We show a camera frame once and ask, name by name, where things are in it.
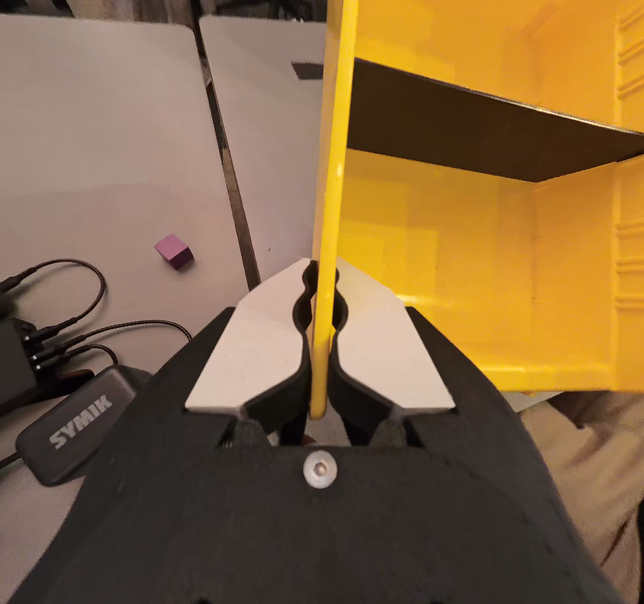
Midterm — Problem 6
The black power adapter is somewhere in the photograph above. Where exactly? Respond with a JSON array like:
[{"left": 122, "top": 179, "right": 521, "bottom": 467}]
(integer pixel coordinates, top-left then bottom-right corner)
[{"left": 16, "top": 365, "right": 152, "bottom": 486}]

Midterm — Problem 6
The yellow plastic bin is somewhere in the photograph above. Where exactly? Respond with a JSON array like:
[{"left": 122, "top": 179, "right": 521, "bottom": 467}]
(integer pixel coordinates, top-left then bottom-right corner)
[{"left": 309, "top": 0, "right": 644, "bottom": 421}]

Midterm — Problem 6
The purple cube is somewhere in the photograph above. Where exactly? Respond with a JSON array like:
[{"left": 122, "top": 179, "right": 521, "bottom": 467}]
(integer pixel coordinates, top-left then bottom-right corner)
[{"left": 153, "top": 234, "right": 194, "bottom": 271}]

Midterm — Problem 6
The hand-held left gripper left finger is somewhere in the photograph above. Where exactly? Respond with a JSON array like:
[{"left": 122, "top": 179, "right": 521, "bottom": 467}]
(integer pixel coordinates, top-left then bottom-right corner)
[{"left": 184, "top": 257, "right": 315, "bottom": 413}]

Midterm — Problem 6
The black bin divider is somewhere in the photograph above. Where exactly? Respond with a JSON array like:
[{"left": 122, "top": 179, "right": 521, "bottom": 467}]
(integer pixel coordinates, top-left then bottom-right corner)
[{"left": 347, "top": 58, "right": 644, "bottom": 183}]

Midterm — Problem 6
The black cable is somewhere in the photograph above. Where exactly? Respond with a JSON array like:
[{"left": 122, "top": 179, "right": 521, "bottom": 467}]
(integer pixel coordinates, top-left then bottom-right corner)
[
  {"left": 30, "top": 319, "right": 193, "bottom": 363},
  {"left": 38, "top": 344, "right": 120, "bottom": 374},
  {"left": 0, "top": 259, "right": 107, "bottom": 348}
]

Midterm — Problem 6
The person's khaki trouser leg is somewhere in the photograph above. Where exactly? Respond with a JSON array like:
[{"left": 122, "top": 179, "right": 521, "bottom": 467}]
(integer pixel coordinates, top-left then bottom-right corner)
[{"left": 521, "top": 390, "right": 644, "bottom": 604}]

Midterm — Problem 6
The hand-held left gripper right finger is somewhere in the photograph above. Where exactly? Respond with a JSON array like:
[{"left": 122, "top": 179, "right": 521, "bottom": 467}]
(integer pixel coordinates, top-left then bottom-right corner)
[{"left": 329, "top": 257, "right": 456, "bottom": 416}]

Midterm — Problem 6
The black cable hub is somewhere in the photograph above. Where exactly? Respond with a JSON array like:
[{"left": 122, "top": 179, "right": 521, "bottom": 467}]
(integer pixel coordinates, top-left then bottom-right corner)
[{"left": 0, "top": 318, "right": 40, "bottom": 416}]

